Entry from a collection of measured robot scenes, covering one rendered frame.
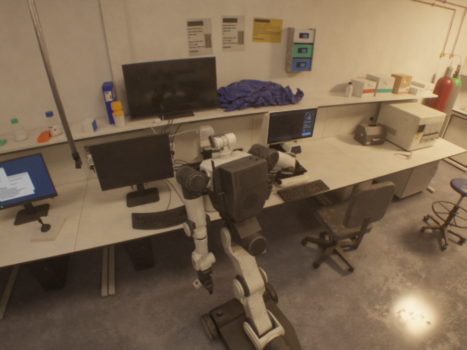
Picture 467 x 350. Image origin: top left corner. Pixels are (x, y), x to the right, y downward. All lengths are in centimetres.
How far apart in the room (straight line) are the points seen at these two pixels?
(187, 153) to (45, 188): 122
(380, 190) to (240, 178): 119
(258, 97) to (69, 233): 179
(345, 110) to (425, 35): 161
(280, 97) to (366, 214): 122
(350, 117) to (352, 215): 156
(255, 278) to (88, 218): 126
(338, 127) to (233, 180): 226
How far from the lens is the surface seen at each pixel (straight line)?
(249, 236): 131
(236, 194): 114
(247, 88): 228
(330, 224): 228
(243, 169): 112
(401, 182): 364
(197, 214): 124
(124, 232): 183
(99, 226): 195
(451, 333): 271
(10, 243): 220
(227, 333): 195
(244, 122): 248
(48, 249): 196
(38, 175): 209
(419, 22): 402
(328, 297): 240
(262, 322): 179
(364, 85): 303
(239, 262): 151
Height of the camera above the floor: 196
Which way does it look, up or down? 33 degrees down
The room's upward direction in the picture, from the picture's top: straight up
